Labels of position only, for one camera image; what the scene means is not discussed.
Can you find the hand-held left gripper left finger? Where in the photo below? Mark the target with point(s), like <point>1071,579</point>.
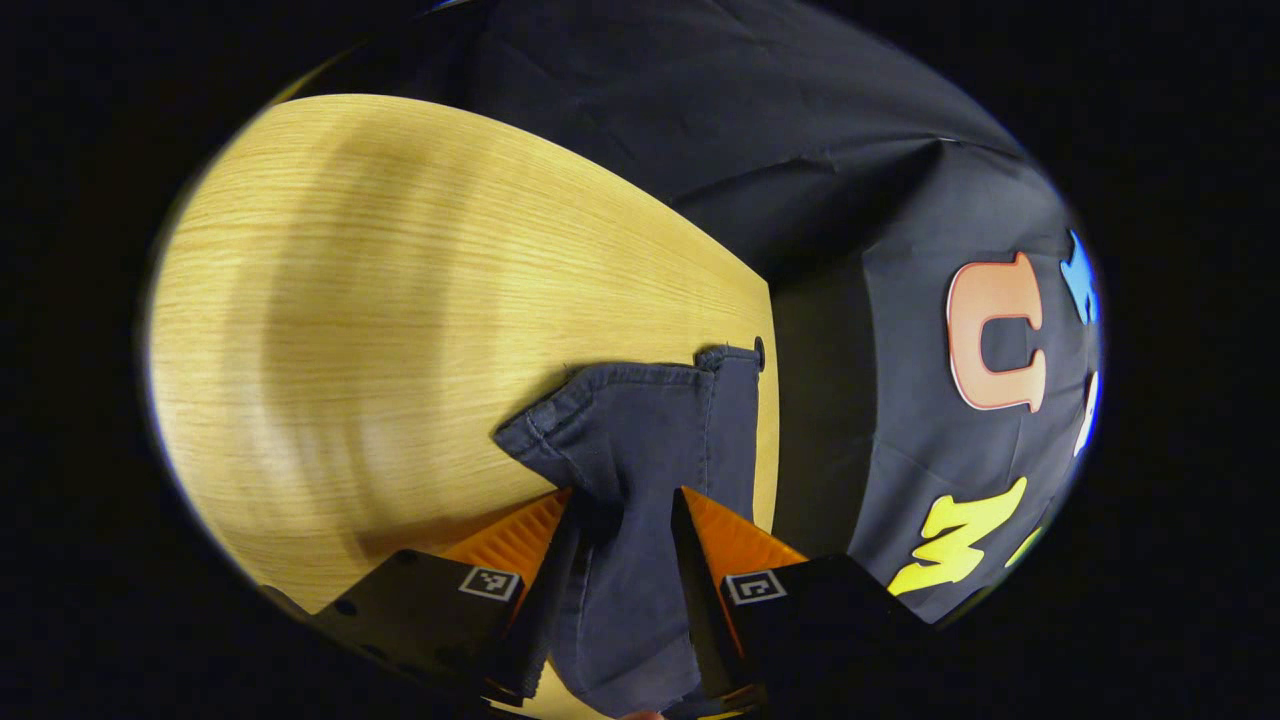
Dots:
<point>540,640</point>

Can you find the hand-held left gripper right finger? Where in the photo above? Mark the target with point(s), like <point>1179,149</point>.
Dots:
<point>705,620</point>

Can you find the dark grey jeans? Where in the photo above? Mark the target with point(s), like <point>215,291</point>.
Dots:
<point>640,430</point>

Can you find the black round table grommet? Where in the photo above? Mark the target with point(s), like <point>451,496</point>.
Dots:
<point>759,353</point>

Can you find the black backdrop cloth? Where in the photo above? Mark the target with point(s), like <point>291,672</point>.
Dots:
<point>900,200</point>

